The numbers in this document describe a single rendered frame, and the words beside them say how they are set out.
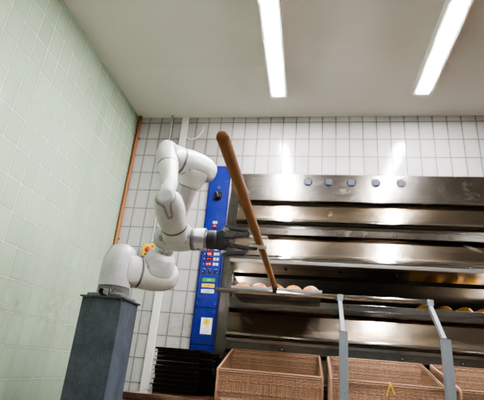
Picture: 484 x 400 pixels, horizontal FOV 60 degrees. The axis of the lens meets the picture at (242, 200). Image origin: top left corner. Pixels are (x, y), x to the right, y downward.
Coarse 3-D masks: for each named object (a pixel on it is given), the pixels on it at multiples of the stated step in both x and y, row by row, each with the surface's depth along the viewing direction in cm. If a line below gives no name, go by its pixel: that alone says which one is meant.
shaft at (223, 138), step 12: (228, 144) 90; (228, 156) 95; (228, 168) 101; (240, 180) 107; (240, 192) 113; (240, 204) 124; (252, 216) 132; (252, 228) 141; (264, 252) 172; (264, 264) 190
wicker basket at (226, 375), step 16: (240, 352) 265; (256, 352) 264; (272, 352) 263; (288, 352) 262; (224, 368) 219; (240, 368) 259; (256, 368) 258; (288, 368) 257; (304, 368) 256; (320, 368) 229; (224, 384) 217; (240, 384) 254; (256, 384) 252; (272, 384) 214; (288, 384) 213; (320, 384) 211
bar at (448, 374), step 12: (216, 288) 249; (228, 288) 248; (336, 300) 240; (360, 300) 235; (372, 300) 234; (384, 300) 233; (396, 300) 232; (408, 300) 231; (420, 300) 230; (432, 300) 229; (432, 312) 223; (444, 336) 205; (444, 348) 199; (444, 360) 198; (444, 372) 196; (444, 384) 196
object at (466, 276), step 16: (256, 272) 290; (288, 272) 284; (304, 272) 281; (320, 272) 278; (336, 272) 275; (352, 272) 272; (368, 272) 269; (384, 272) 267; (400, 272) 264; (416, 272) 261; (432, 272) 259; (448, 272) 256; (464, 272) 254; (480, 272) 253
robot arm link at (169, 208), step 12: (168, 168) 194; (168, 180) 175; (168, 192) 151; (156, 204) 150; (168, 204) 149; (180, 204) 153; (156, 216) 154; (168, 216) 151; (180, 216) 154; (168, 228) 155; (180, 228) 157
